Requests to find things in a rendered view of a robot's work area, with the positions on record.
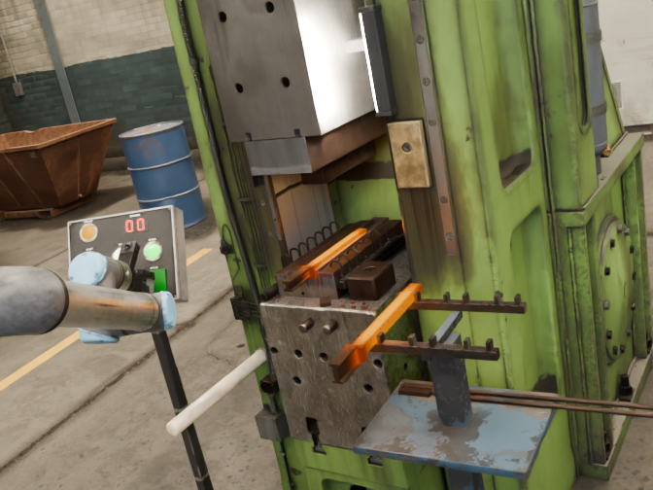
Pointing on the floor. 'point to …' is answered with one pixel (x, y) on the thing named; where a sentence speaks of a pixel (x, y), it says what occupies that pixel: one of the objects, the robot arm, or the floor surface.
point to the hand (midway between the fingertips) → (150, 279)
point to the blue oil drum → (163, 169)
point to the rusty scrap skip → (51, 168)
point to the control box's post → (181, 406)
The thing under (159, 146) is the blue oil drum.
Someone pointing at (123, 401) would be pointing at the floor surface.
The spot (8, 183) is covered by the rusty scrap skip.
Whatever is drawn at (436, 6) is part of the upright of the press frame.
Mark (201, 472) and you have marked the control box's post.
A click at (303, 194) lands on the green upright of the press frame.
